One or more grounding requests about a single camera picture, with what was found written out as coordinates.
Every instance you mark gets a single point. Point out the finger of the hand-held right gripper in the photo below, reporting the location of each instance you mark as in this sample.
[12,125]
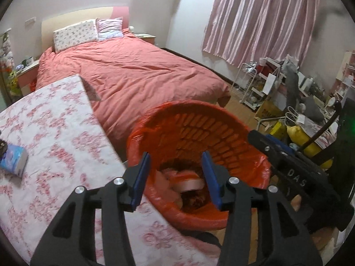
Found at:
[259,141]
[278,144]

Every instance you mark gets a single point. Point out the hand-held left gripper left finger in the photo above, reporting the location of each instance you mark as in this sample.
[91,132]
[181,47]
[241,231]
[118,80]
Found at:
[140,180]

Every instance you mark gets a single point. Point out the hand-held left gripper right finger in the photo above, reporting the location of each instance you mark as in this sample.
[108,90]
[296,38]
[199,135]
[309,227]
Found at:
[212,180]

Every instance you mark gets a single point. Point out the orange and white cup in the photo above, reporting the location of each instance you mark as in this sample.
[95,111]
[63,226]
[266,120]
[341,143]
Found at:
[188,183]

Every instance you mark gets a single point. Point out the brown cloth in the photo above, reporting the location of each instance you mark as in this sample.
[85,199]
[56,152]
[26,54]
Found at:
[195,199]

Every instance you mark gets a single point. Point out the orange plastic laundry basket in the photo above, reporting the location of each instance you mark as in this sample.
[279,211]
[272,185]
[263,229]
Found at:
[210,127]

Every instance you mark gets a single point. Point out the person's right hand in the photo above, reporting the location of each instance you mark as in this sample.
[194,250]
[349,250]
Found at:
[296,202]

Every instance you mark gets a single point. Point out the yellow box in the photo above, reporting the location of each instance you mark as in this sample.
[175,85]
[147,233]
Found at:
[277,130]

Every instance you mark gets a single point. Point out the yellow bag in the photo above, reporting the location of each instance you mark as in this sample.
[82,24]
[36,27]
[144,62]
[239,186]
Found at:
[302,141]

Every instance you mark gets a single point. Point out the brown paper bag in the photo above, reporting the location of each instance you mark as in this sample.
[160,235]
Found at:
[267,110]

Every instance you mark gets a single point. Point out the white trolley cart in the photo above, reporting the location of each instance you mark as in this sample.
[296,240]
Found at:
[258,99]

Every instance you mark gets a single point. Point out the dark wooden chair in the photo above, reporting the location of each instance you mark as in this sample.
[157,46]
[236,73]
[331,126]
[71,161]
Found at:
[324,128]

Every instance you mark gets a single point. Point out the grey cloth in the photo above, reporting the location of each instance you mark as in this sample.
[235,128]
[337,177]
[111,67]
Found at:
[292,86]

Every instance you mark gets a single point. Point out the floral tablecloth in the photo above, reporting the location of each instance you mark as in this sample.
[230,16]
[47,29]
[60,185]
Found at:
[69,133]

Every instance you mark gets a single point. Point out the pink and white bookshelf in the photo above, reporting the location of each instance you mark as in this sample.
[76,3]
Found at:
[345,74]

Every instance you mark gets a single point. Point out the bed with red duvet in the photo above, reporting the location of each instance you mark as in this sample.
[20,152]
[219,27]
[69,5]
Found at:
[138,69]

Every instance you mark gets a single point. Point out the pink curtain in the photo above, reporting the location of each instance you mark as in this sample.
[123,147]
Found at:
[260,19]

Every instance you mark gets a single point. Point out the blue tissue pack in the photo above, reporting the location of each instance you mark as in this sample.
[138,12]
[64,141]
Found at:
[12,160]

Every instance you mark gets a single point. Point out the small dark object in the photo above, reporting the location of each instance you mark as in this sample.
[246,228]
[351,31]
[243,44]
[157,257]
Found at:
[2,149]

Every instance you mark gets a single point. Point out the pink nightstand by curtain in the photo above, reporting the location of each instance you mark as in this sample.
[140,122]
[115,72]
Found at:
[145,37]

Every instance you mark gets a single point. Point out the small white lamp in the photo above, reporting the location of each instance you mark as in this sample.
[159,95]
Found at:
[132,29]

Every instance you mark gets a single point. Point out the pink nightstand with mug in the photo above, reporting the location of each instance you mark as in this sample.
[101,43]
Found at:
[26,74]

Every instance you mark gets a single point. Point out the striped ruffled pillow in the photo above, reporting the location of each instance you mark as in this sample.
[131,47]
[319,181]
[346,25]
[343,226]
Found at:
[109,27]

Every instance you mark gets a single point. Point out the floral pillow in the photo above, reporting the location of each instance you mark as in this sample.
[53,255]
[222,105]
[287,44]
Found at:
[75,34]

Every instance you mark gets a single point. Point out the yellow green plush toy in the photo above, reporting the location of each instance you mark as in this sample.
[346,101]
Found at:
[14,81]

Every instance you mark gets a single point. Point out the cream and pink headboard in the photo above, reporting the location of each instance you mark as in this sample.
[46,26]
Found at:
[69,16]

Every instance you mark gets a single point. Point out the hanging plush toys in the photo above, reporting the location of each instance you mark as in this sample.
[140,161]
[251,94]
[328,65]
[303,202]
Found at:
[7,52]

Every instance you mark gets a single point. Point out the wall switch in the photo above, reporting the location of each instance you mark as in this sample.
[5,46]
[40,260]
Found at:
[30,20]

